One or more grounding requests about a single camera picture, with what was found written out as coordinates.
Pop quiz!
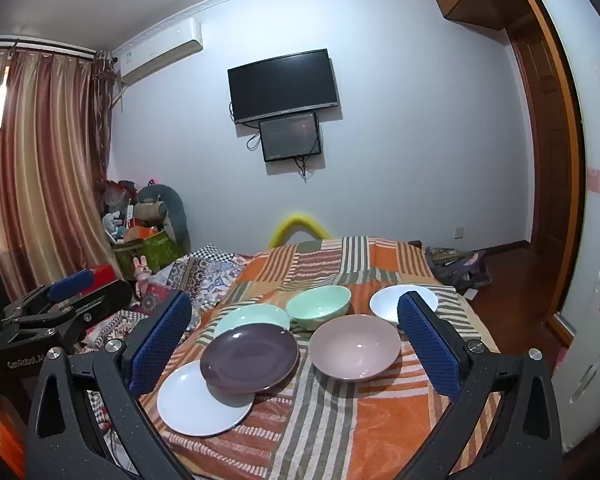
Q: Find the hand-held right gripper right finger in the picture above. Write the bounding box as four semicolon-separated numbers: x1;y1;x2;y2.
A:
397;291;563;480

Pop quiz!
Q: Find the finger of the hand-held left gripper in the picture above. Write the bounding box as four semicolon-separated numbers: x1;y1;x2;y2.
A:
0;269;96;321
10;280;133;341

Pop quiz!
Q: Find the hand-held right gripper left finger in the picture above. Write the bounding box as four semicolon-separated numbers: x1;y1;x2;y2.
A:
25;290;196;480

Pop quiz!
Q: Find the white spotted bowl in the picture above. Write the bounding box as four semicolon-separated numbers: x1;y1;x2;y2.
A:
369;284;439;327

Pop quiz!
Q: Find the white plate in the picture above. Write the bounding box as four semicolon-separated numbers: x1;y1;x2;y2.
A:
157;359;256;437

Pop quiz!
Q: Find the pink bowl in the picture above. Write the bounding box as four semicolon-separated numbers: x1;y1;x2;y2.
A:
308;314;402;385

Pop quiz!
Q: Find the purple plate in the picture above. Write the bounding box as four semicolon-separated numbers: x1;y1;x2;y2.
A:
200;324;300;394

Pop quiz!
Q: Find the mint green plate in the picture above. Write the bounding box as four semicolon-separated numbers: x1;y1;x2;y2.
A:
214;303;291;337

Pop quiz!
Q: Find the mint green bowl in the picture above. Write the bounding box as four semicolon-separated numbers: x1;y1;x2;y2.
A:
285;285;352;331

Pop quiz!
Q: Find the red box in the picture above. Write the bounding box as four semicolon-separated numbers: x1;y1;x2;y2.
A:
77;265;117;287

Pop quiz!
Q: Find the pink rabbit toy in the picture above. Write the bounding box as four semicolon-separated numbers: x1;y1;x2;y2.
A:
132;256;153;296

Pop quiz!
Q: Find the green cardboard box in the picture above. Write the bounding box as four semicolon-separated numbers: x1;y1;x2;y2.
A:
112;227;186;281

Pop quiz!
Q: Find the dark bag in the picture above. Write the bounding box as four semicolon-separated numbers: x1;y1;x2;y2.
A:
424;246;492;292

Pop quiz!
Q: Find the patterned checkered quilt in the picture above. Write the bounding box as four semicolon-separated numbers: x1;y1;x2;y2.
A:
80;244;255;431

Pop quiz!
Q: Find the pile of toys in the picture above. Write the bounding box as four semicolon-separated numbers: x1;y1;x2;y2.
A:
100;179;142;247

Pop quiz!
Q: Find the grey plush toy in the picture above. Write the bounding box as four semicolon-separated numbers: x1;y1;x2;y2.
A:
135;185;191;256

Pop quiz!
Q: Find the striped brown curtain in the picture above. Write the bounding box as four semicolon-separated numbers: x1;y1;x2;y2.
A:
0;35;117;303

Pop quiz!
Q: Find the orange striped patchwork blanket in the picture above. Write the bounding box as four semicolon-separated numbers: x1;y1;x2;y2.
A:
140;235;501;480

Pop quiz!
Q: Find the yellow foam tube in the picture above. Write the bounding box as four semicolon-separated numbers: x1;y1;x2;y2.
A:
267;213;333;250

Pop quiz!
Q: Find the brown wooden door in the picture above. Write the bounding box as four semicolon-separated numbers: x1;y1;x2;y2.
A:
509;22;573;316

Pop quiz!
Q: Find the white sliding wardrobe door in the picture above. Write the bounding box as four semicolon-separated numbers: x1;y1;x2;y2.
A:
517;0;600;346

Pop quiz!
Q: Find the white air conditioner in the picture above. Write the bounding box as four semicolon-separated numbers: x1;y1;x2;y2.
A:
113;17;204;85

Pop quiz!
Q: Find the small black wall monitor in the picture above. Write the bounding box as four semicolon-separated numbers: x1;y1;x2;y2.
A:
258;113;322;163

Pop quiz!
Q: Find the black wall television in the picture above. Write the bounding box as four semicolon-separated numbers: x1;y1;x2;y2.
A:
227;49;340;125

